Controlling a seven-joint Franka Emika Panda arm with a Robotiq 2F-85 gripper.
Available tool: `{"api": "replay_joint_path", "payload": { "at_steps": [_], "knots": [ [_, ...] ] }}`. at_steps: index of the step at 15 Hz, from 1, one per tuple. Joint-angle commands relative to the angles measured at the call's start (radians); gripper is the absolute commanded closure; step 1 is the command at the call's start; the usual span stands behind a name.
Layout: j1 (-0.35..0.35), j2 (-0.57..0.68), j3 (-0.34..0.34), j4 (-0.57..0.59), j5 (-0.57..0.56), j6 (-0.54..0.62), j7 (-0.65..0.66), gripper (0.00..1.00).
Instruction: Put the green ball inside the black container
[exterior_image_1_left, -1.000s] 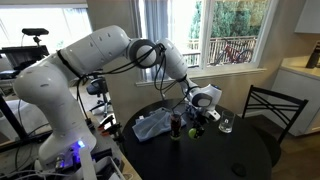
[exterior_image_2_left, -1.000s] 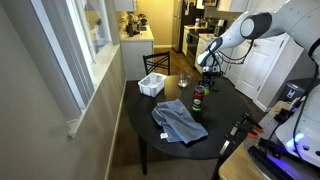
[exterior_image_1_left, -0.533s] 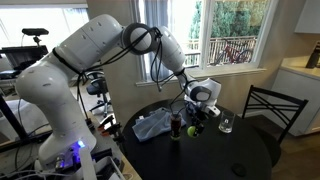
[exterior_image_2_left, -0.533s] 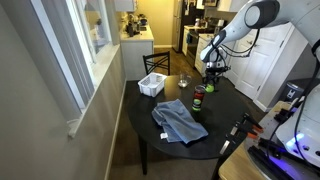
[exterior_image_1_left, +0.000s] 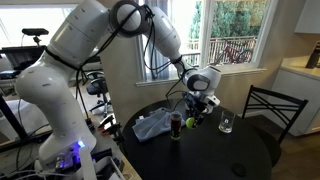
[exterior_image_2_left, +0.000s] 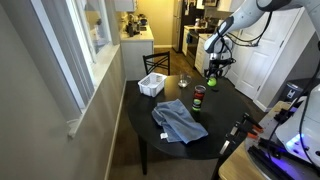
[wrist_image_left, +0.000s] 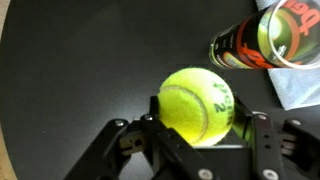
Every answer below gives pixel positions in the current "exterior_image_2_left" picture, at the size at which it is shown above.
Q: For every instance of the white framed window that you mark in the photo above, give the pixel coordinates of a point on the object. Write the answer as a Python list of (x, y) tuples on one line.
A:
[(100, 63)]

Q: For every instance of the clear drinking glass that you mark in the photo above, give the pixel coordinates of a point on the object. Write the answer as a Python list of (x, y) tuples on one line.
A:
[(184, 81)]

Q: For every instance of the black countertop appliance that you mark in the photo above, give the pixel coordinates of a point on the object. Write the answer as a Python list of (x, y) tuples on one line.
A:
[(131, 28)]

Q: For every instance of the white panel door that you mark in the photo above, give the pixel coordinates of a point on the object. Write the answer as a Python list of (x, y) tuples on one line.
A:
[(266, 56)]

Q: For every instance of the white plastic basket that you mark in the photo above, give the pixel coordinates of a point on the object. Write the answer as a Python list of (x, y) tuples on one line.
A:
[(152, 84)]

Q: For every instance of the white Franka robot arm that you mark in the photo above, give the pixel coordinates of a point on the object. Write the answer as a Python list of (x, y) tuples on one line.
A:
[(246, 13)]

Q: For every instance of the stainless steel refrigerator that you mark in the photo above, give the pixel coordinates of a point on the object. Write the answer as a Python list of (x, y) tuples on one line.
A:
[(178, 26)]

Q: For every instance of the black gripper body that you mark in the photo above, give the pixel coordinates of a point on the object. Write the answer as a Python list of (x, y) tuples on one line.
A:
[(219, 64)]

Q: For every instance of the blue cloth towel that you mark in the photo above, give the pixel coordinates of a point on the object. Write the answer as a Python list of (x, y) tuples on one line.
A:
[(178, 121)]

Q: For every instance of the wooden robot mounting table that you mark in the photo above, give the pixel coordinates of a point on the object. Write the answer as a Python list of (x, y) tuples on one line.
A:
[(236, 166)]

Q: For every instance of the black bin with white logo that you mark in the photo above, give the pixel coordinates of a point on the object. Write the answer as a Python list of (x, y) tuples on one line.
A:
[(292, 91)]

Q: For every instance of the white kitchen counter cabinet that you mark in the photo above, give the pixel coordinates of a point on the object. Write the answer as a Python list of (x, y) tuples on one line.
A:
[(136, 56)]

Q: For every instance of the kitchen stove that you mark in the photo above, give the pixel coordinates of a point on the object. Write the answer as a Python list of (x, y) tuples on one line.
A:
[(193, 46)]

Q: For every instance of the black table leg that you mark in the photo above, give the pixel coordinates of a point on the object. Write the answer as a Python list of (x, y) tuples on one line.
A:
[(142, 155), (218, 168)]

